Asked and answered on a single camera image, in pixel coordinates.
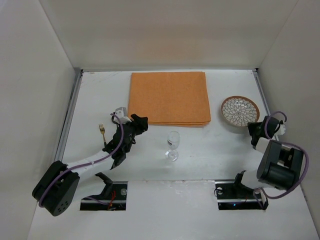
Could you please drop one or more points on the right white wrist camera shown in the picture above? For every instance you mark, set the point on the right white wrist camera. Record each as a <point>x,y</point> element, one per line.
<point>282,130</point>

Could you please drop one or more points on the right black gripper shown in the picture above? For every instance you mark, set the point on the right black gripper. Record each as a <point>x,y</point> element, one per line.
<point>256,130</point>

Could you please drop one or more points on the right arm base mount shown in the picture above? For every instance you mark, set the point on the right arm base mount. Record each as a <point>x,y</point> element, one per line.
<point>231,196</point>

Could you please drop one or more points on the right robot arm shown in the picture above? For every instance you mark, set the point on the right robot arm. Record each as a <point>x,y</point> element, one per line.
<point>281,163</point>

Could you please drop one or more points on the patterned ceramic plate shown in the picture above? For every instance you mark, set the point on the patterned ceramic plate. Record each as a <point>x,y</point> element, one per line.
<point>239,111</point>

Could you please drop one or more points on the gold fork black handle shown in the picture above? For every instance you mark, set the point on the gold fork black handle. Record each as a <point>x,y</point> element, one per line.
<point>102,131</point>

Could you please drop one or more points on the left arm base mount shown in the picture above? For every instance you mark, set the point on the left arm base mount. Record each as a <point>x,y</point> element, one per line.
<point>112,198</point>

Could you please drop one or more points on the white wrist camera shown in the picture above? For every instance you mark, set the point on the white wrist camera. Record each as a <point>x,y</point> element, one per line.
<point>121,112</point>
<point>282,130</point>

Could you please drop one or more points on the orange cloth napkin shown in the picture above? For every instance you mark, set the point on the orange cloth napkin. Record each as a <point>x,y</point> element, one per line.
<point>170,98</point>

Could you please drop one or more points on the clear wine glass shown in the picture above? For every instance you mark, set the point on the clear wine glass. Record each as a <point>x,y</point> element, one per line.
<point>173,141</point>

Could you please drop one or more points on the aluminium table edge rail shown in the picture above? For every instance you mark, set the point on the aluminium table edge rail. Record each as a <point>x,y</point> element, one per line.
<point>68,114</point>

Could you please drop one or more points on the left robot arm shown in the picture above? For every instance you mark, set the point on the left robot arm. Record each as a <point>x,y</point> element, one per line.
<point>86,179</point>

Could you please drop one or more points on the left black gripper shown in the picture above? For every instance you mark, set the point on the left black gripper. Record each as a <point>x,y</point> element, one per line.
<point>133,126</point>

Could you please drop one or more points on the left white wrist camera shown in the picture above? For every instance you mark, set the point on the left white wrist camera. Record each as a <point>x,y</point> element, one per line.
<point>121,112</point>

